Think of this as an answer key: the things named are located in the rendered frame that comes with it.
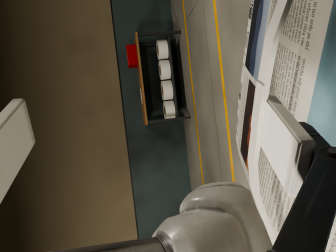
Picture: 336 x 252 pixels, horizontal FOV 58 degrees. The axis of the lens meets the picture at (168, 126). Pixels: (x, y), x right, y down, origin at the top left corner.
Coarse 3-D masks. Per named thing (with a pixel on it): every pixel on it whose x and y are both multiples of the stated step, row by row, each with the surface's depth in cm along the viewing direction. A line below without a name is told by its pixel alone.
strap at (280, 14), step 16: (288, 0) 14; (272, 16) 15; (272, 32) 15; (272, 48) 15; (272, 64) 16; (256, 96) 17; (256, 112) 17; (256, 128) 17; (256, 144) 18; (256, 160) 18; (256, 176) 19; (256, 192) 20; (272, 240) 22
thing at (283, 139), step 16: (272, 96) 17; (272, 112) 16; (288, 112) 15; (272, 128) 16; (288, 128) 14; (272, 144) 16; (288, 144) 14; (304, 144) 13; (272, 160) 16; (288, 160) 14; (304, 160) 13; (288, 176) 14; (304, 176) 13; (288, 192) 14
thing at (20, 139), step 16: (0, 112) 16; (16, 112) 16; (0, 128) 14; (16, 128) 16; (0, 144) 14; (16, 144) 16; (32, 144) 18; (0, 160) 14; (16, 160) 16; (0, 176) 14; (0, 192) 14
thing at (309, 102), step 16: (320, 0) 18; (320, 16) 18; (304, 32) 20; (320, 32) 18; (304, 48) 20; (320, 48) 18; (304, 64) 20; (320, 64) 18; (304, 80) 20; (320, 80) 18; (304, 96) 20; (320, 96) 19; (304, 112) 20; (320, 112) 19; (320, 128) 19; (272, 192) 26; (272, 208) 26; (288, 208) 23; (272, 224) 26
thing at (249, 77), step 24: (264, 0) 28; (264, 24) 28; (288, 24) 22; (288, 48) 22; (288, 72) 22; (240, 96) 38; (288, 96) 22; (240, 120) 37; (240, 144) 37; (264, 168) 27; (264, 192) 28
